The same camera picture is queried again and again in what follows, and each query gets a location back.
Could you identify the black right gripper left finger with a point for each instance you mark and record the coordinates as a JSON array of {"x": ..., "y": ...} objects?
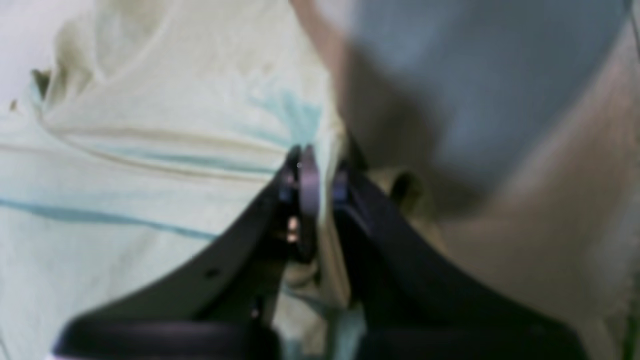
[{"x": 220, "y": 304}]

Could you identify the light green T-shirt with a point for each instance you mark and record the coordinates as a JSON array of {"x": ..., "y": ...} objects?
[{"x": 152, "y": 128}]

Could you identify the green table cloth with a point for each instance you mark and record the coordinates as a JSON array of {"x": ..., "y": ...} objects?
[{"x": 521, "y": 119}]

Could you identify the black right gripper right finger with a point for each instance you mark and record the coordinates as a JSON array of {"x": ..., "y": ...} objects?
[{"x": 418, "y": 305}]

